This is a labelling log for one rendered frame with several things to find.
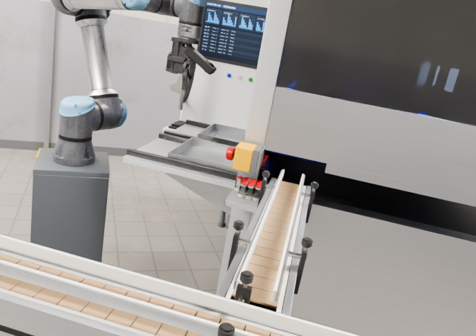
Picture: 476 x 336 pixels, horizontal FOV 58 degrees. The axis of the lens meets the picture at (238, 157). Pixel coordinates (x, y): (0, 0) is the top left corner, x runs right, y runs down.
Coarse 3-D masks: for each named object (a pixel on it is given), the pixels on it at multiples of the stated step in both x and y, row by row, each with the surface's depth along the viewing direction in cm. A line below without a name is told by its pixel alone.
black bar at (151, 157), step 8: (128, 152) 148; (136, 152) 147; (144, 152) 147; (152, 160) 147; (160, 160) 146; (168, 160) 145; (176, 160) 145; (192, 168) 144; (200, 168) 144; (208, 168) 143; (224, 176) 143; (232, 176) 142
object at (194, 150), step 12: (192, 144) 172; (204, 144) 171; (216, 144) 170; (168, 156) 147; (180, 156) 146; (192, 156) 159; (204, 156) 161; (216, 156) 164; (216, 168) 145; (228, 168) 144
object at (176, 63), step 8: (176, 40) 141; (184, 40) 139; (192, 40) 139; (176, 48) 142; (184, 48) 142; (168, 56) 141; (176, 56) 142; (184, 56) 142; (168, 64) 142; (176, 64) 142; (184, 64) 141; (192, 64) 143; (176, 72) 142; (192, 72) 145
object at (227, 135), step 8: (208, 128) 194; (216, 128) 204; (224, 128) 203; (232, 128) 202; (200, 136) 179; (208, 136) 179; (216, 136) 193; (224, 136) 196; (232, 136) 199; (240, 136) 201; (232, 144) 177
